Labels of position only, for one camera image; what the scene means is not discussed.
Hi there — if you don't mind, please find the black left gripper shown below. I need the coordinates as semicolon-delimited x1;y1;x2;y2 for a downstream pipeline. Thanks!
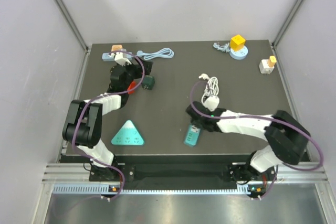
119;56;153;90

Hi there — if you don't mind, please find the red cube plug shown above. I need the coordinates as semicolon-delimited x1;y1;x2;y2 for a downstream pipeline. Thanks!
128;81;137;94

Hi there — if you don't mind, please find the dark green cube plug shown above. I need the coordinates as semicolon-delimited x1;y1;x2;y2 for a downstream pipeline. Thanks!
141;75;155;90

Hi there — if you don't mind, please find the teal power strip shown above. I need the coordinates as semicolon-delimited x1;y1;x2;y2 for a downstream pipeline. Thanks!
184;124;201;147

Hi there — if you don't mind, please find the teal triangular socket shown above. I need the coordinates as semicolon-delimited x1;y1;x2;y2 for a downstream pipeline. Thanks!
111;120;144;146

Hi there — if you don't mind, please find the round light blue socket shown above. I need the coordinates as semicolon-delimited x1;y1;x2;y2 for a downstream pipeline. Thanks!
229;46;248;60

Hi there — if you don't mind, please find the grey blue cable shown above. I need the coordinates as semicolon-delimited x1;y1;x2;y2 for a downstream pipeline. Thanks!
212;41;232;53

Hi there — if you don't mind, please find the yellow cube plug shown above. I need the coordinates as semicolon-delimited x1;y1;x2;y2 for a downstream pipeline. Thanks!
229;35;246;51

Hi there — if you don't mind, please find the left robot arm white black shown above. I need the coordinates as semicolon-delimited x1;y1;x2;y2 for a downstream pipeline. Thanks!
62;59;153;180

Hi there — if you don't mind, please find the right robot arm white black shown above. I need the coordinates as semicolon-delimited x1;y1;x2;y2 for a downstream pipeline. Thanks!
186;101;311;180

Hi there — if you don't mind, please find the orange cube plug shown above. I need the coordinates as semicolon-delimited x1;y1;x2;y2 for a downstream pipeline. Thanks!
111;45;123;51

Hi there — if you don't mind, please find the white cube socket adapter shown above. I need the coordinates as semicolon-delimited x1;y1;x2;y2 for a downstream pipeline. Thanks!
259;59;275;74

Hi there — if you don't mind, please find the small orange plug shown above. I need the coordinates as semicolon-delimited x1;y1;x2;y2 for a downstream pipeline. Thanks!
267;56;277;68

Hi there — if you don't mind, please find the light blue power strip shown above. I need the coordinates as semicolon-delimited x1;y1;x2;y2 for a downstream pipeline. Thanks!
101;52;133;61

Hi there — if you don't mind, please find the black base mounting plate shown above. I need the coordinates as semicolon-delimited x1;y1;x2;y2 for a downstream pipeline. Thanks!
89;162;278;184

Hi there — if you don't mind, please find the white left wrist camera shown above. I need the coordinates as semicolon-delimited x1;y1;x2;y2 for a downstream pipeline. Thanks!
107;50;132;66

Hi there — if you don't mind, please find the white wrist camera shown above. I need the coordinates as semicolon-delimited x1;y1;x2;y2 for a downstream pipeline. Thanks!
203;95;220;112
107;50;132;66

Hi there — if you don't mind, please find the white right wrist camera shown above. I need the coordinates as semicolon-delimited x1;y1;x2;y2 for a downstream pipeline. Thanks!
203;95;220;112

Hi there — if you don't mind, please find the light blue power cable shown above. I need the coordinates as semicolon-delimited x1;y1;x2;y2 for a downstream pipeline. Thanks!
135;47;174;61

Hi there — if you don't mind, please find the light blue cable duct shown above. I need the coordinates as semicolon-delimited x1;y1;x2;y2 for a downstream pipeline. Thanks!
52;184;263;195

